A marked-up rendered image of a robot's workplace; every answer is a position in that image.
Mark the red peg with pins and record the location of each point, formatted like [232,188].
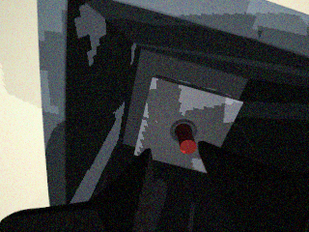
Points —
[186,140]

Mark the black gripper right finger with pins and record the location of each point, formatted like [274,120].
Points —
[259,197]

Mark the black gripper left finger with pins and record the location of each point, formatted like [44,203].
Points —
[124,206]

